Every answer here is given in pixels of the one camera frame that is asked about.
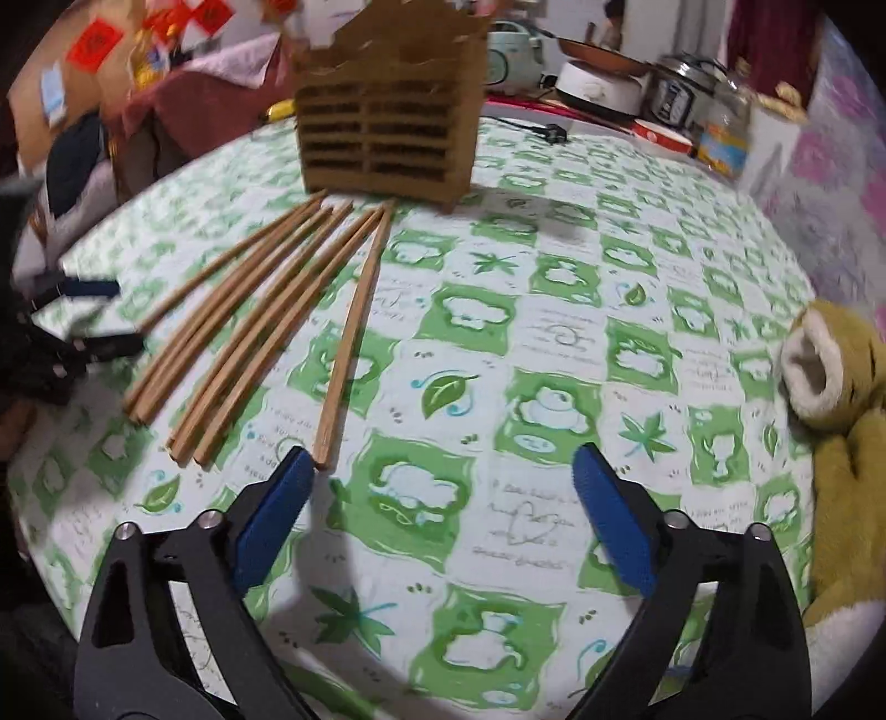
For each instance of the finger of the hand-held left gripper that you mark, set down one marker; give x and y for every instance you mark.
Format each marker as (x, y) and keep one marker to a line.
(90, 288)
(111, 344)

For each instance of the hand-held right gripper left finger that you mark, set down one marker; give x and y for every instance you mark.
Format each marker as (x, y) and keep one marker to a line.
(277, 509)

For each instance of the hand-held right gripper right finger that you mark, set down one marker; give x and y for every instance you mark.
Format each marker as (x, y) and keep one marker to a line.
(612, 512)

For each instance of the bunch of wooden chopsticks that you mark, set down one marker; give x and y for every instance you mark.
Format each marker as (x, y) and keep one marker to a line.
(277, 304)

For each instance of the brown slatted chopstick holder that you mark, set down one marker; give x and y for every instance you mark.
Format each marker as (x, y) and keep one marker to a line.
(387, 118)

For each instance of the dark jacket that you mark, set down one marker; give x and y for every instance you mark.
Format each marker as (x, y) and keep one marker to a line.
(76, 163)

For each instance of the green white patterned tablecloth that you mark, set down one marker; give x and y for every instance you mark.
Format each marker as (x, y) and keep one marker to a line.
(526, 388)

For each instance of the light blue plastic bag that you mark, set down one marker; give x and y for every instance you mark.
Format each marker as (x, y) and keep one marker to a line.
(53, 93)

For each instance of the table with red cloth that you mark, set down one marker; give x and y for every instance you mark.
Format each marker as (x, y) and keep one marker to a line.
(207, 97)

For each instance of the yellow cooking oil bottle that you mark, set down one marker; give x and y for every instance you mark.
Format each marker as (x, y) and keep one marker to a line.
(149, 69)

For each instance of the red diamond paper decoration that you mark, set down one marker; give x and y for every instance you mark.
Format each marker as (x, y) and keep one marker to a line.
(95, 43)
(210, 14)

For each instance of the olive plush toy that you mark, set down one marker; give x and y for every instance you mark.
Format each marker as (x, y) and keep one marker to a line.
(848, 443)

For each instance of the yellow frying pan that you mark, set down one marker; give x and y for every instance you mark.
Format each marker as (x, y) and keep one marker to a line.
(280, 109)

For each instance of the red white bowl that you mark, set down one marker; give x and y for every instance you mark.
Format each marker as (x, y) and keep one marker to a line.
(661, 137)

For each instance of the clear plastic bottle yellow label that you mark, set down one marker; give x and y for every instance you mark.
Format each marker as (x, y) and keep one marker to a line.
(723, 131)

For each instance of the floral plastic sheet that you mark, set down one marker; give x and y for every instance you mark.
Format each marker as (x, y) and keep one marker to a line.
(841, 180)

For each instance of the white electric steamer base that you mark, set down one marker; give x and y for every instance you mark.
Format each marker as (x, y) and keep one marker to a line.
(599, 90)

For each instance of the steel black pressure cooker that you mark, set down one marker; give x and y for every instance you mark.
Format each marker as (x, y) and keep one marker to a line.
(682, 93)

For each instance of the brown frying pan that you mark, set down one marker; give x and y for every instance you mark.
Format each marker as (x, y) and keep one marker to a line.
(602, 57)

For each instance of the mint green rice cooker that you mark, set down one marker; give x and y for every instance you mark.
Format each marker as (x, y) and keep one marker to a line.
(512, 59)

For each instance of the dark red curtain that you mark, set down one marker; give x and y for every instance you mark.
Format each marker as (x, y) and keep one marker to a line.
(772, 38)

